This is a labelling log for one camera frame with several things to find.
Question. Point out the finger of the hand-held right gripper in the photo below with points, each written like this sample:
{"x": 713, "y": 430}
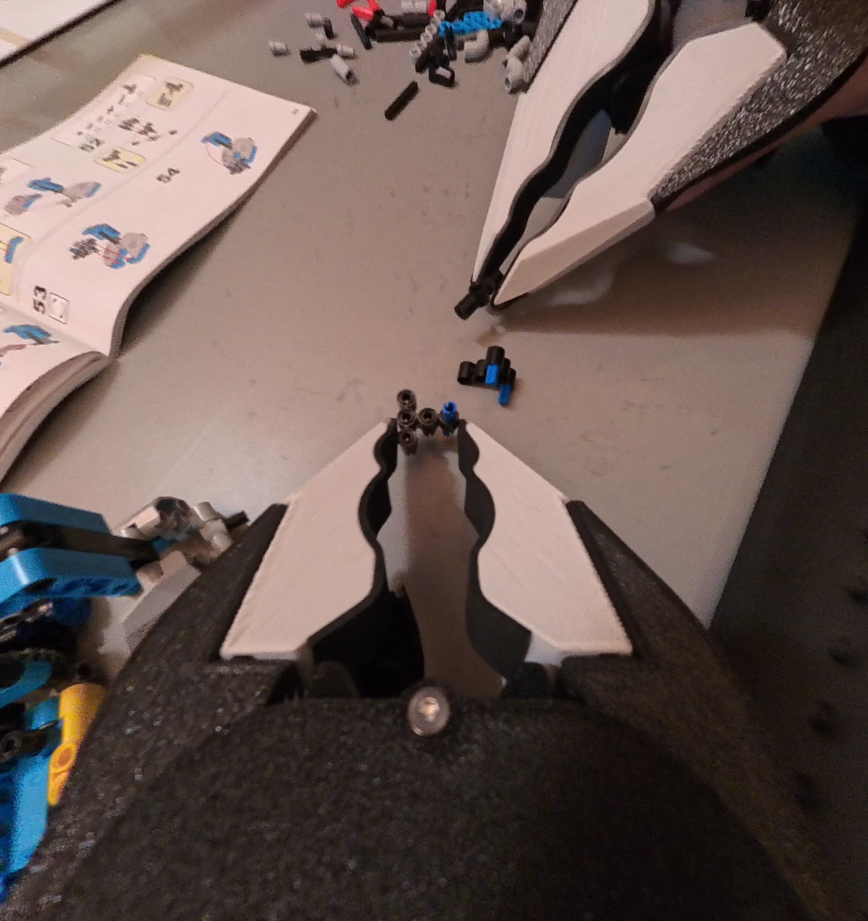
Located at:
{"x": 549, "y": 122}
{"x": 657, "y": 137}

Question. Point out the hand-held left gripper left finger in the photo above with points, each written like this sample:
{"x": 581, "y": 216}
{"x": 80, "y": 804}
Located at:
{"x": 304, "y": 568}

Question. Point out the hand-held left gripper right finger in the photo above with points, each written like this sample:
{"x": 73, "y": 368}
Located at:
{"x": 542, "y": 561}

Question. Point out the black connector with blue pin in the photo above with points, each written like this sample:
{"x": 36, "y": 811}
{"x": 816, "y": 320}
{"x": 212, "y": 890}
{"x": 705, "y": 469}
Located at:
{"x": 488, "y": 370}
{"x": 408, "y": 417}

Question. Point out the small black pin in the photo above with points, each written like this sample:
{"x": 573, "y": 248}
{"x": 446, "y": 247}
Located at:
{"x": 471, "y": 302}

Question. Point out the grey desk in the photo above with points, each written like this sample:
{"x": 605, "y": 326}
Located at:
{"x": 297, "y": 324}

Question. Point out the person's right hand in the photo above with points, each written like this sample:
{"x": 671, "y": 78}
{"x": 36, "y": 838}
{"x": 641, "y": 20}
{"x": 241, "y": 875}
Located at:
{"x": 837, "y": 108}

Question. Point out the black axle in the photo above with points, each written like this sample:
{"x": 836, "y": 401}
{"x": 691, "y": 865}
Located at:
{"x": 401, "y": 101}

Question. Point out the pile of small building parts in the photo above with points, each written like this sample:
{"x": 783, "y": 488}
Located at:
{"x": 405, "y": 32}

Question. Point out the small blue toy robot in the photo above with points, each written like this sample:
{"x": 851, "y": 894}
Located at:
{"x": 45, "y": 568}

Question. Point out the black dimpled mat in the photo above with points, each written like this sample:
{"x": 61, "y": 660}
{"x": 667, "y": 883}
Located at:
{"x": 822, "y": 575}

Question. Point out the instruction booklet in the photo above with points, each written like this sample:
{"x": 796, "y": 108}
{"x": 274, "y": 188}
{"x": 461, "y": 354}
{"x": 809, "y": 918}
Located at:
{"x": 153, "y": 201}

